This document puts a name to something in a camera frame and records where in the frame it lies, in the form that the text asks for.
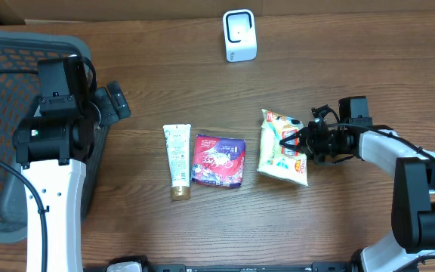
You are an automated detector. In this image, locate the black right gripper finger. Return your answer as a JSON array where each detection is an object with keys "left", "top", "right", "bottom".
[
  {"left": 279, "top": 128, "right": 310, "bottom": 146},
  {"left": 280, "top": 144, "right": 308, "bottom": 156}
]

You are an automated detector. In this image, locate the white yellow snack bag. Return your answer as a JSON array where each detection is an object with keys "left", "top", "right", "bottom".
[{"left": 257, "top": 109, "right": 308, "bottom": 187}]

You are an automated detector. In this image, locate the white gold-capped tube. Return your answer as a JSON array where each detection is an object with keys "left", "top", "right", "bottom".
[{"left": 163, "top": 124, "right": 191, "bottom": 201}]

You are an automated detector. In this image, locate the red purple snack packet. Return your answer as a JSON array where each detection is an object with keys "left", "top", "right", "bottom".
[{"left": 191, "top": 134, "right": 246, "bottom": 188}]

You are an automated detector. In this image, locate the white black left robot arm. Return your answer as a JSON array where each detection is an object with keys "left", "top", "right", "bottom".
[{"left": 13, "top": 55, "right": 131, "bottom": 271}]

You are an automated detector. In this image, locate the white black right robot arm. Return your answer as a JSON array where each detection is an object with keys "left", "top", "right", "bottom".
[{"left": 279, "top": 96, "right": 435, "bottom": 272}]

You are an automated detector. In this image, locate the white barcode scanner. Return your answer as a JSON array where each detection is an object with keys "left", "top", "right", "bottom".
[{"left": 222, "top": 9, "right": 258, "bottom": 63}]

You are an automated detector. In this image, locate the grey plastic basket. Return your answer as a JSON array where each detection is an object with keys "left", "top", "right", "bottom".
[{"left": 0, "top": 31, "right": 91, "bottom": 243}]

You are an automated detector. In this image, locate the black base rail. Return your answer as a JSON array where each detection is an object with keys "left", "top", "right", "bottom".
[{"left": 83, "top": 255, "right": 361, "bottom": 272}]

